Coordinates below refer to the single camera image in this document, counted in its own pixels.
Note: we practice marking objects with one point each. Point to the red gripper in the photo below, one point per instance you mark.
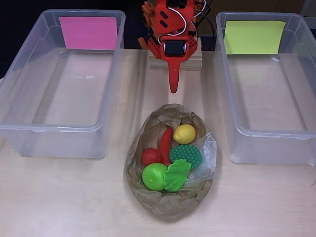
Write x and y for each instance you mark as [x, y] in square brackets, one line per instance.
[173, 57]

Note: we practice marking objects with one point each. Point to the yellow toy lemon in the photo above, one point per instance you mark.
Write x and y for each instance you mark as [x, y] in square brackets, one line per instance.
[184, 134]

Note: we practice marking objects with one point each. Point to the red toy chili pepper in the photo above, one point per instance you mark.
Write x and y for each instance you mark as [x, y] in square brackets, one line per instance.
[165, 145]

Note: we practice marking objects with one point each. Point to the dark green bumpy toy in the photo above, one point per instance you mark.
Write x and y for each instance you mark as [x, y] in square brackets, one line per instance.
[186, 153]

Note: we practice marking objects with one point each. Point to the red toy strawberry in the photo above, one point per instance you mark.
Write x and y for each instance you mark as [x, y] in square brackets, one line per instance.
[151, 156]

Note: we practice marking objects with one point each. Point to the light green toy lettuce leaf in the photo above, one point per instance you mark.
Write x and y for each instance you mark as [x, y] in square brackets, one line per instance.
[175, 176]

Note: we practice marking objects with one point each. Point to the green toy apple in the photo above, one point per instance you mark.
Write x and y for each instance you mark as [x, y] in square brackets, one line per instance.
[153, 176]

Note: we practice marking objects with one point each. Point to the red robot arm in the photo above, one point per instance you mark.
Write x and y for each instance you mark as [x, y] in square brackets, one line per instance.
[172, 19]

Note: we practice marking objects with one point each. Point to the clear plastic bin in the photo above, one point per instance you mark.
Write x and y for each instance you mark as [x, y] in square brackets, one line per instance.
[74, 98]
[266, 98]

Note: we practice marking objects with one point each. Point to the wooden base block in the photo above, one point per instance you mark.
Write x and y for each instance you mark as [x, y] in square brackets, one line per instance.
[192, 63]

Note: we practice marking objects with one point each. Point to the orange table clamp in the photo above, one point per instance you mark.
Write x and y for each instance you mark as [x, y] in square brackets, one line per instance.
[147, 17]

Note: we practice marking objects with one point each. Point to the yellow paper note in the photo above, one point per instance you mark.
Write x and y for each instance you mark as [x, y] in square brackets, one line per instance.
[251, 37]

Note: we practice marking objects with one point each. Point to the pink paper note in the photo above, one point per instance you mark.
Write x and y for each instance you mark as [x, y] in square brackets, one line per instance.
[89, 33]

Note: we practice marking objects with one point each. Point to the crumpled brown paper bag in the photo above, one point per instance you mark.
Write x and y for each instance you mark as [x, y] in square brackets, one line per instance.
[172, 205]

